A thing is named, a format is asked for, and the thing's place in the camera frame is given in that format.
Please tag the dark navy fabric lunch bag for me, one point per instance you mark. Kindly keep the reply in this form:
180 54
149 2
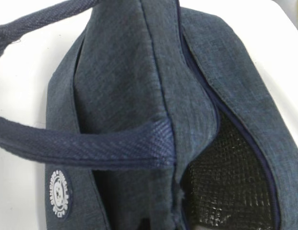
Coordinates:
156 119

